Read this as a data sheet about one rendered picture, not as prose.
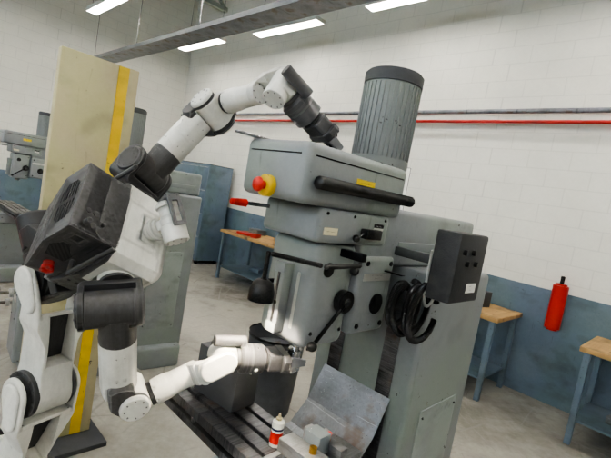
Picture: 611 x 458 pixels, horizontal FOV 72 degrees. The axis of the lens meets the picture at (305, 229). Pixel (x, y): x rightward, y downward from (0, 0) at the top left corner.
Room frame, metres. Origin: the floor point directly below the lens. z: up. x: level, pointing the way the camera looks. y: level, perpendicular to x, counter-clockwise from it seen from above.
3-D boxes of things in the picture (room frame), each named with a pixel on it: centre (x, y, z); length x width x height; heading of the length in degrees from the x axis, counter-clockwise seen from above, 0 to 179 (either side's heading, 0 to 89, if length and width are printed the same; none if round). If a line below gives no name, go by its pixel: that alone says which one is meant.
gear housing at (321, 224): (1.33, -0.07, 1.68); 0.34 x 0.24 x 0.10; 136
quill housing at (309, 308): (1.31, -0.04, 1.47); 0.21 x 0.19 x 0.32; 46
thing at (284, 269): (1.22, 0.04, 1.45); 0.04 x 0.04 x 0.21; 46
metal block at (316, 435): (1.20, -0.14, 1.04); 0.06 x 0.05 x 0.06; 48
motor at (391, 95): (1.48, -0.21, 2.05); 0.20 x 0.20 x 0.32
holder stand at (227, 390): (1.57, 0.20, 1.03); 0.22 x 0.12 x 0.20; 53
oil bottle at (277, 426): (1.32, -0.03, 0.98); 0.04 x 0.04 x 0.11
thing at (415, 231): (1.66, -0.38, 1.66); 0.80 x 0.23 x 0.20; 136
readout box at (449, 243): (1.28, -0.49, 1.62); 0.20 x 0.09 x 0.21; 136
